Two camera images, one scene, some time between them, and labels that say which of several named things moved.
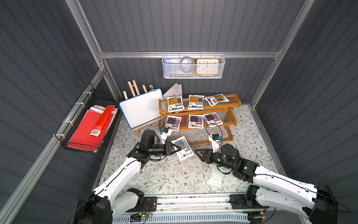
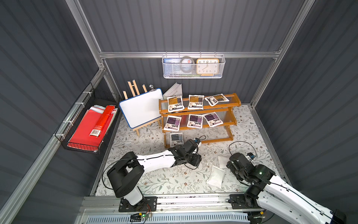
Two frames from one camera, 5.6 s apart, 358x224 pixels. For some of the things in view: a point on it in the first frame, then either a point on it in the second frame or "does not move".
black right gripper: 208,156 to 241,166
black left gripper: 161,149 to 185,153
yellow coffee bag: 196,102 does not move
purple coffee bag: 212,119 does not move
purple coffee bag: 174,122 does not move
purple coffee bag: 196,121 does not move
